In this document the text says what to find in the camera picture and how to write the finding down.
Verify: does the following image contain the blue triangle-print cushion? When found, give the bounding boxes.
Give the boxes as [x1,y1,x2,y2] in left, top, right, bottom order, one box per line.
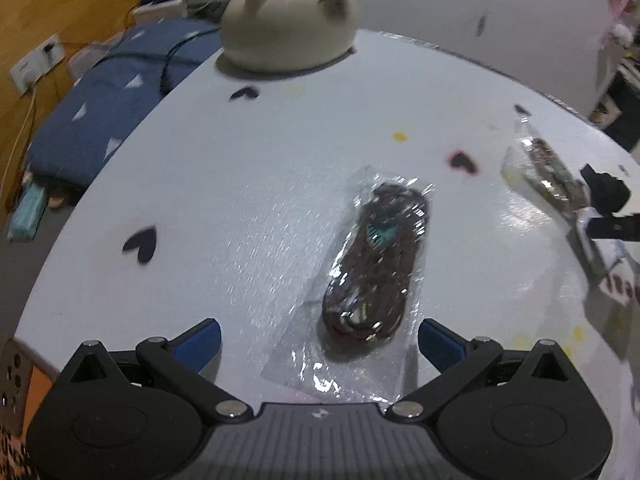
[25,17,223,193]

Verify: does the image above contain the bagged brown hair ties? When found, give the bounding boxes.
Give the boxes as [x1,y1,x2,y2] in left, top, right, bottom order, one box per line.
[261,165,438,403]

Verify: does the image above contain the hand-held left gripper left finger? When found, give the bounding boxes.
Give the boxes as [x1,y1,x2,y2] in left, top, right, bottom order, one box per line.
[59,318,253,426]

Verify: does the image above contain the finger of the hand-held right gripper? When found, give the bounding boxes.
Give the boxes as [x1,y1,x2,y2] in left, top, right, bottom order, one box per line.
[586,212,640,242]

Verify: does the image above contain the black power cable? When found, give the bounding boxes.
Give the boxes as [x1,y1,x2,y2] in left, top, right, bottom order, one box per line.
[159,25,223,95]

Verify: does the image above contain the white wall power outlet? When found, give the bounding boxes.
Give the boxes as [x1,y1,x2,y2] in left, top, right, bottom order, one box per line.
[10,34,66,95]

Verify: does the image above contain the teal flat box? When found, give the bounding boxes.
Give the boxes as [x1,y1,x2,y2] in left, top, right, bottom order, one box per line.
[7,182,49,242]

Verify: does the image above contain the black scrunchie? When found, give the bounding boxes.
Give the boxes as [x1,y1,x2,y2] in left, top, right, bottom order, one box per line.
[580,162,632,217]

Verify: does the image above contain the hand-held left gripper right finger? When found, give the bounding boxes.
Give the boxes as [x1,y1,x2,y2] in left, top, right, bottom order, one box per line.
[385,318,581,425]

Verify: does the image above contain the clear bag with white label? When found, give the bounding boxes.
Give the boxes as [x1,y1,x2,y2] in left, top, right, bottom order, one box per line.
[500,116,628,276]

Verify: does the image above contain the orange patterned board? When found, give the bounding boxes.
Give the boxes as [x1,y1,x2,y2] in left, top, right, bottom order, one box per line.
[0,339,57,480]

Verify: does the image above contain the black quilted bag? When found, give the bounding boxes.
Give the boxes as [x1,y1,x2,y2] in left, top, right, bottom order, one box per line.
[590,67,640,151]

